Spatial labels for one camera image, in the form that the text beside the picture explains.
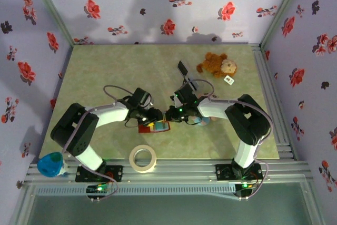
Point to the red leather card holder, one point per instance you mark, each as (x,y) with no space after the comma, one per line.
(143,129)

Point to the clear acrylic card box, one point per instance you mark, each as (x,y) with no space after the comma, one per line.
(188,77)

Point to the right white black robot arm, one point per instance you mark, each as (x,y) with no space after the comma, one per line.
(218,109)

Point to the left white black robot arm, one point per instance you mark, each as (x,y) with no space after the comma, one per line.
(110,115)

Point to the black credit card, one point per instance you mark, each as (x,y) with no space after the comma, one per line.
(183,68)

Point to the pink pig plush toy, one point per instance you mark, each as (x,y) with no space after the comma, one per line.
(204,121)

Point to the beige masking tape roll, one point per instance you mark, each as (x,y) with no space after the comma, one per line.
(131,159)

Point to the white plush toy tag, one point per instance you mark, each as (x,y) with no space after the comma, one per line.
(228,79)

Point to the brown monkey plush toy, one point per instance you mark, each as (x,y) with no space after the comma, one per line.
(214,63)

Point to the green circuit board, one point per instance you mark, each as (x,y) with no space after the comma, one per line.
(245,186)
(98,189)

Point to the blue green toy ball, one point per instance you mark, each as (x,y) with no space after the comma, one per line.
(48,165)

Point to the long aluminium base rail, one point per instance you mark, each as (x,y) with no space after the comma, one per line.
(184,172)

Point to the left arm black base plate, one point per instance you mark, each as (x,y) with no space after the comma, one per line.
(117,173)

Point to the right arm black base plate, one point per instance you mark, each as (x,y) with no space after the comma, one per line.
(222,172)

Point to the aluminium side rail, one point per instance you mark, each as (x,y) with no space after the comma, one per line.
(266,82)

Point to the grey corner post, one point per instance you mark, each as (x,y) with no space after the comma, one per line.
(280,11)
(53,11)

